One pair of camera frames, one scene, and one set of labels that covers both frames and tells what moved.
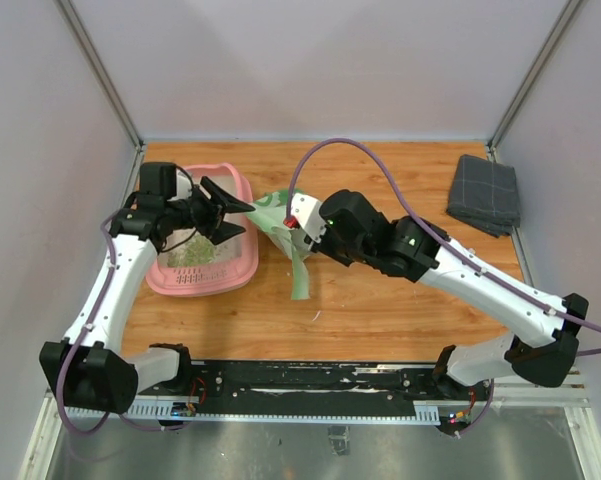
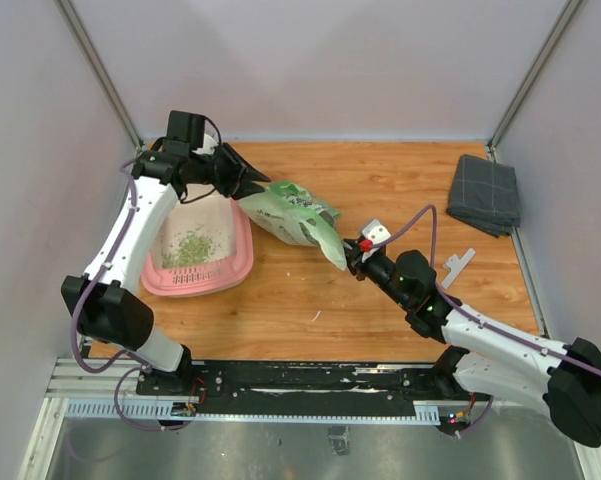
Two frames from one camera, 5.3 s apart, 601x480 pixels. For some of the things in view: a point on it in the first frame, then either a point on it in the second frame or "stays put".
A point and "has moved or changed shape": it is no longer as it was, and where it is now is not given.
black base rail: [310, 381] stays put
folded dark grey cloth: [485, 195] stays put
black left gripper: [215, 228] → [234, 184]
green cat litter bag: [272, 210] has moved or changed shape
